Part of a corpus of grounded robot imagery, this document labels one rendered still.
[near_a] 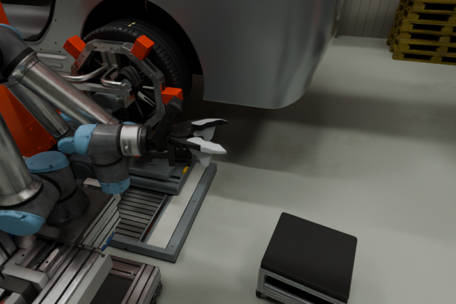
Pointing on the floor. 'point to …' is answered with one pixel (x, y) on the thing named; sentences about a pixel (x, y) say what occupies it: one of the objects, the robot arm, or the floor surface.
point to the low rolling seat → (307, 263)
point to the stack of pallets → (425, 26)
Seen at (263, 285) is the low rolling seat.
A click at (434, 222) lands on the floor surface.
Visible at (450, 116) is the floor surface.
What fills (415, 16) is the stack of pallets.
